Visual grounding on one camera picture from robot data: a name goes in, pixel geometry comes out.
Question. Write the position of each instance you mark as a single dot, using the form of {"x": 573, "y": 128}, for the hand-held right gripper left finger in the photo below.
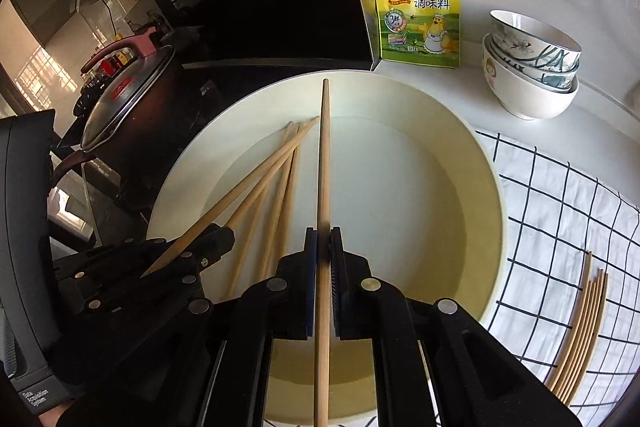
{"x": 311, "y": 267}

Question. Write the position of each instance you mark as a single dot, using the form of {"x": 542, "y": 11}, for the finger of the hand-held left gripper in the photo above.
{"x": 165, "y": 284}
{"x": 165, "y": 249}

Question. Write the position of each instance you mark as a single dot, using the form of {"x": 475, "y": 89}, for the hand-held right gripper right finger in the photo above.
{"x": 337, "y": 267}

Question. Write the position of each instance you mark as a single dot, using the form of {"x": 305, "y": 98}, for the cream round basin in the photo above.
{"x": 400, "y": 207}

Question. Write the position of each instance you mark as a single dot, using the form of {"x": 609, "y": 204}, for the bundle of wooden chopsticks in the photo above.
{"x": 585, "y": 332}

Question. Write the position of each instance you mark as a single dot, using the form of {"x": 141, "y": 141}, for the dark cooking pot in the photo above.
{"x": 165, "y": 147}

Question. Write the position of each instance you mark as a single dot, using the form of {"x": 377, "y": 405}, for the glass pot lid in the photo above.
{"x": 125, "y": 107}

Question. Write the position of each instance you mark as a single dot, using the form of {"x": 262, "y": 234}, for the row of condiment bottles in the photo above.
{"x": 107, "y": 67}

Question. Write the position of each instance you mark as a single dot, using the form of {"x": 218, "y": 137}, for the checked white cloth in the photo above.
{"x": 550, "y": 217}

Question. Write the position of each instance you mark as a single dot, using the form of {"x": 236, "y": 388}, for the plain white bowl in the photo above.
{"x": 525, "y": 99}

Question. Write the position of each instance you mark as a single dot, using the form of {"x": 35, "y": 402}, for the yellow seasoning pouch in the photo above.
{"x": 415, "y": 7}

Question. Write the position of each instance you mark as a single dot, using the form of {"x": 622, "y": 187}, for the patterned ceramic bowl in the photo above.
{"x": 550, "y": 75}
{"x": 525, "y": 32}

